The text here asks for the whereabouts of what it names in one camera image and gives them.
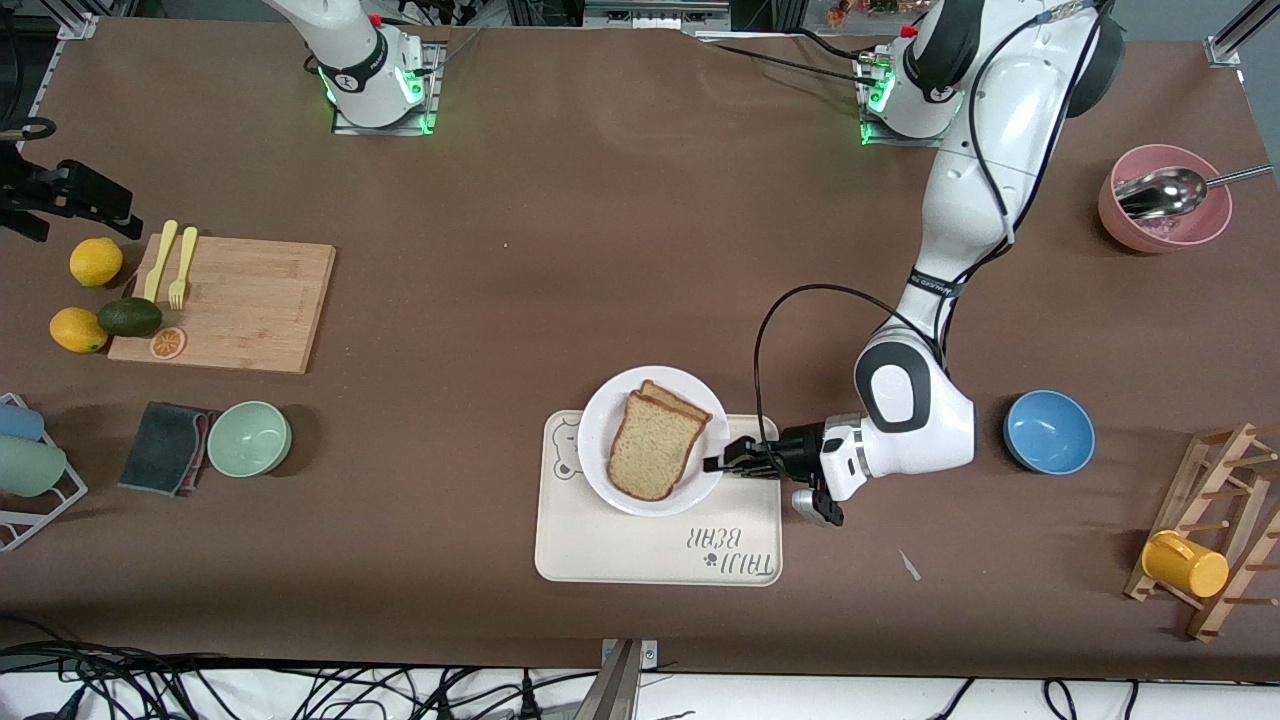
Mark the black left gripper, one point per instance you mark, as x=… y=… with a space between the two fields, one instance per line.
x=797 y=447

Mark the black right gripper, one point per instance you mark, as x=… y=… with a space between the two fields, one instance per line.
x=62 y=190

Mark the brown bread slice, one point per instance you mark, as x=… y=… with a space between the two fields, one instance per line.
x=680 y=405
x=655 y=450

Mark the white round plate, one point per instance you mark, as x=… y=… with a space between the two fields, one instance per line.
x=595 y=440

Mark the yellow lemon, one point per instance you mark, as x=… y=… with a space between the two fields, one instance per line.
x=78 y=330
x=96 y=262

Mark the yellow plastic knife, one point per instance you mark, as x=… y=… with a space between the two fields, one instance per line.
x=160 y=262

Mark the yellow plastic fork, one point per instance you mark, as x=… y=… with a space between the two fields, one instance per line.
x=180 y=275

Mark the dark green avocado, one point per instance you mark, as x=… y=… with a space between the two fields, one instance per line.
x=130 y=318

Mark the cream bear print tray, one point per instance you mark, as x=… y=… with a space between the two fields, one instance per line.
x=620 y=550

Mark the orange slice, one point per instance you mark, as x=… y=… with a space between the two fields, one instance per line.
x=168 y=344

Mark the wooden cutting board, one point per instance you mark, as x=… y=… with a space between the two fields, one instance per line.
x=240 y=310

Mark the small white paper scrap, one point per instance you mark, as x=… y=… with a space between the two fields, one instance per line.
x=909 y=565

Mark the light blue cup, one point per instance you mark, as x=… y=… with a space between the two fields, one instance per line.
x=18 y=422

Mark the grey folded cloth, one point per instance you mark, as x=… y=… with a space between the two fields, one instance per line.
x=160 y=448

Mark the pale green cup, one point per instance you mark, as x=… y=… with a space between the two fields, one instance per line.
x=30 y=467

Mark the pale green bowl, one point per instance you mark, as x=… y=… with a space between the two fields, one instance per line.
x=249 y=440

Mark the blue bowl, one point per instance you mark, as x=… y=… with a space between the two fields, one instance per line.
x=1049 y=432

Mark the yellow mug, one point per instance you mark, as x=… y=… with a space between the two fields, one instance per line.
x=1185 y=565

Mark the red orange artificial flowers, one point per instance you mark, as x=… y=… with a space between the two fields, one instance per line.
x=850 y=12

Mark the pink bowl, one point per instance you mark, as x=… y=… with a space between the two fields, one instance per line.
x=1165 y=235

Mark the metal spoon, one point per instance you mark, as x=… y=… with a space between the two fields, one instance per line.
x=1160 y=192

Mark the wooden mug rack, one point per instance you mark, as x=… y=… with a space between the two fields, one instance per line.
x=1240 y=470

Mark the aluminium table frame rail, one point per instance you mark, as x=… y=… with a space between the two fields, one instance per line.
x=1225 y=50
x=80 y=25

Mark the grey metal post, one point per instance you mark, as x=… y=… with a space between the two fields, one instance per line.
x=620 y=690

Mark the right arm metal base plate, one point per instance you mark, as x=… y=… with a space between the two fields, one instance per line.
x=433 y=100

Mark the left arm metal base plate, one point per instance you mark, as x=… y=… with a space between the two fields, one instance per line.
x=880 y=138

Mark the grey metal frame beam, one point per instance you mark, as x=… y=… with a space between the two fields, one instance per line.
x=655 y=15

